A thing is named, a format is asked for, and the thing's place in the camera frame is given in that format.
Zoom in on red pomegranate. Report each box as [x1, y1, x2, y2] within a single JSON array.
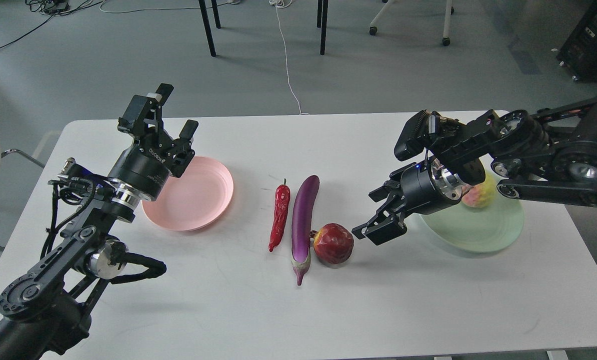
[[309, 223, 354, 265]]

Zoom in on light green plate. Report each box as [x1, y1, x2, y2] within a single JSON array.
[[421, 171, 525, 254]]

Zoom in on black table legs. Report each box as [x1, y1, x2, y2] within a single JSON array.
[[198, 0, 329, 57]]

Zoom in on yellow green peach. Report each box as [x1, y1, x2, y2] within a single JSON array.
[[461, 180, 497, 208]]

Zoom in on black floor cables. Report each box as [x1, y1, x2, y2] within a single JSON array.
[[0, 0, 104, 61]]

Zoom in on pink plate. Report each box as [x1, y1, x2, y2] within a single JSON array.
[[141, 156, 234, 231]]

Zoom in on white floor cable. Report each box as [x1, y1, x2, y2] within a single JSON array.
[[268, 0, 310, 116]]

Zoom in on red chili pepper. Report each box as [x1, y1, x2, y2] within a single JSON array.
[[268, 179, 291, 252]]

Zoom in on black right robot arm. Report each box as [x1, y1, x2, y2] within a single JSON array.
[[351, 95, 597, 245]]

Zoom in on black equipment case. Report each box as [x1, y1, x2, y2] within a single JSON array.
[[556, 0, 597, 82]]

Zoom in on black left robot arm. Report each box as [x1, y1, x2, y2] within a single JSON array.
[[0, 83, 199, 360]]

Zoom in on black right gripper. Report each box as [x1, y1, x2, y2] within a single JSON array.
[[351, 164, 463, 246]]

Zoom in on purple eggplant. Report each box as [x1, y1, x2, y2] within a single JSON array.
[[291, 175, 321, 286]]

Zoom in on white rolling chair base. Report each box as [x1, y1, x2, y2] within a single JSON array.
[[369, 0, 455, 47]]

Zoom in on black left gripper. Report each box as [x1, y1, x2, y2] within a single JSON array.
[[108, 83, 200, 201]]

